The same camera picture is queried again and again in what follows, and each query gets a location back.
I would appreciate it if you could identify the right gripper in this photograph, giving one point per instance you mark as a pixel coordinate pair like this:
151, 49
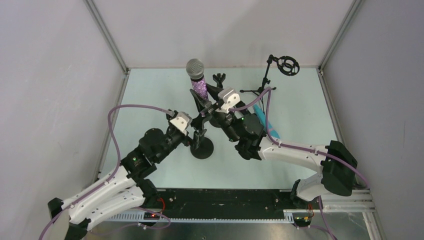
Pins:
210, 106

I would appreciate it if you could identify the left controller board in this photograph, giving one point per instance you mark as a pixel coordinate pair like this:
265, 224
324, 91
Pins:
147, 216

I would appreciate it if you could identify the black tripod shock mount stand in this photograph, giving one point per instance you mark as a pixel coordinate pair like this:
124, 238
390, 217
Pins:
287, 65

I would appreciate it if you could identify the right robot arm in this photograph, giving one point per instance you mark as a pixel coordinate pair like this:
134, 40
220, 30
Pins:
334, 166

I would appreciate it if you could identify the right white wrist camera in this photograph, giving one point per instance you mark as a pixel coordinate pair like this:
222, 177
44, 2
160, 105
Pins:
230, 98

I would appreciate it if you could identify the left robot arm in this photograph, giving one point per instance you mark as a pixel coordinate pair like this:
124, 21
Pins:
126, 186

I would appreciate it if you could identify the blue microphone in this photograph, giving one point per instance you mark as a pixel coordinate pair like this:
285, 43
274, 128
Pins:
262, 118

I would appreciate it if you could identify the black ring clip stand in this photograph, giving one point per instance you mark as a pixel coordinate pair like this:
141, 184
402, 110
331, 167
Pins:
206, 148

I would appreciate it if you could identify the right controller board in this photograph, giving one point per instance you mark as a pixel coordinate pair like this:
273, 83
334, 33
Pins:
302, 221

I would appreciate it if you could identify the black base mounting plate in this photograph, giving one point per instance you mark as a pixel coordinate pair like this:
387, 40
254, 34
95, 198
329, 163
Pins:
226, 204

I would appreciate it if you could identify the black fork clip stand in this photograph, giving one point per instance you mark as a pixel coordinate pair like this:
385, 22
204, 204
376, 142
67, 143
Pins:
218, 79

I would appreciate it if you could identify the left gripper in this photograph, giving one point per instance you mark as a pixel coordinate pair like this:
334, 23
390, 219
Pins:
193, 126

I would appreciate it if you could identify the purple glitter microphone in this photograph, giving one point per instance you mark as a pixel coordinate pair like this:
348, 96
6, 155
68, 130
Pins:
195, 70

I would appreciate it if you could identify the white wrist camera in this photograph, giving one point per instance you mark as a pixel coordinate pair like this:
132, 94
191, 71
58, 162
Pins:
230, 98
181, 122

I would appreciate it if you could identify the controller board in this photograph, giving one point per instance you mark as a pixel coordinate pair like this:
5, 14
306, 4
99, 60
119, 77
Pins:
147, 216
302, 221

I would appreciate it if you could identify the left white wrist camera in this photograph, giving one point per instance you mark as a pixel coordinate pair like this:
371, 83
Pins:
181, 122

